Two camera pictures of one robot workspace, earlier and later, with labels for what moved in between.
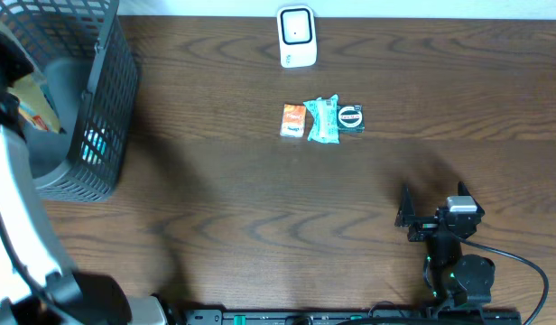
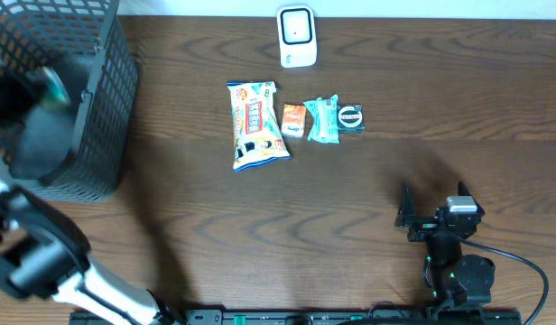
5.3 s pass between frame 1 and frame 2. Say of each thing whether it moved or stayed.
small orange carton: stayed
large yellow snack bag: moved
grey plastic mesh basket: stayed
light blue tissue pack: moved
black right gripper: stayed
